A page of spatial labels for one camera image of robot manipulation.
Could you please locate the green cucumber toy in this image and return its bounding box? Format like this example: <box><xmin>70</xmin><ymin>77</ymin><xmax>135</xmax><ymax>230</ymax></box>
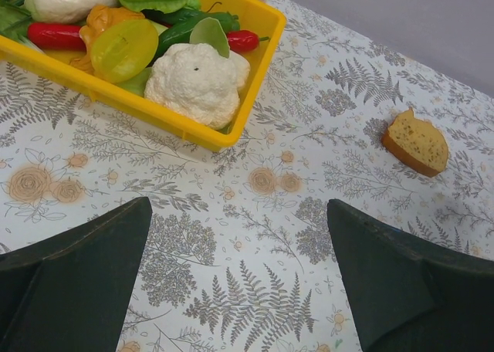
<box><xmin>154</xmin><ymin>12</ymin><xmax>240</xmax><ymax>59</ymax></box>

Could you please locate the yellow orange pepper toy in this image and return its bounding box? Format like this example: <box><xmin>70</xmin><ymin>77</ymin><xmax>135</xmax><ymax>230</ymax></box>
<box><xmin>69</xmin><ymin>5</ymin><xmax>164</xmax><ymax>83</ymax></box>

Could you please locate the yellow plastic bin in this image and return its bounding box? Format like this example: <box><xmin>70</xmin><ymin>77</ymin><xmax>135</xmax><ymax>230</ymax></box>
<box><xmin>1</xmin><ymin>0</ymin><xmax>286</xmax><ymax>151</ymax></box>

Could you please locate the red chili pepper toy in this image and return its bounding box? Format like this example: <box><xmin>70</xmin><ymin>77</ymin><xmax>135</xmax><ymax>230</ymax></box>
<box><xmin>27</xmin><ymin>22</ymin><xmax>86</xmax><ymax>52</ymax></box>
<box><xmin>226</xmin><ymin>30</ymin><xmax>270</xmax><ymax>53</ymax></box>

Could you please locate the floral tablecloth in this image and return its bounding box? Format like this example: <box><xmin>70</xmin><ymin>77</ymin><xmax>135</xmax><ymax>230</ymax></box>
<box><xmin>1</xmin><ymin>0</ymin><xmax>493</xmax><ymax>351</ymax></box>

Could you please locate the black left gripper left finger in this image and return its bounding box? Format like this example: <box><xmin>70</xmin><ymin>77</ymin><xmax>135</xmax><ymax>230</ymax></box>
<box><xmin>1</xmin><ymin>198</ymin><xmax>152</xmax><ymax>351</ymax></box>

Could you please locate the slice of brown bread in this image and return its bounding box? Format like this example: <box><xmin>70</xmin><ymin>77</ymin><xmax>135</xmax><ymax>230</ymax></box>
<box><xmin>381</xmin><ymin>108</ymin><xmax>449</xmax><ymax>178</ymax></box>

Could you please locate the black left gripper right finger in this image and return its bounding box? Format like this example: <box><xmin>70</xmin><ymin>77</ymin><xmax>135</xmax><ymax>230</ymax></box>
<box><xmin>327</xmin><ymin>200</ymin><xmax>493</xmax><ymax>351</ymax></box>

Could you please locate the white cauliflower toy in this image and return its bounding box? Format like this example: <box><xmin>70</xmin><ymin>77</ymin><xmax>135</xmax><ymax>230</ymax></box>
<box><xmin>144</xmin><ymin>43</ymin><xmax>250</xmax><ymax>130</ymax></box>

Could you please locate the red chili pepper toy left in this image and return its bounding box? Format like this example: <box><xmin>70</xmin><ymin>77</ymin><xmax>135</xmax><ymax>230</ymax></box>
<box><xmin>27</xmin><ymin>22</ymin><xmax>86</xmax><ymax>52</ymax></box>

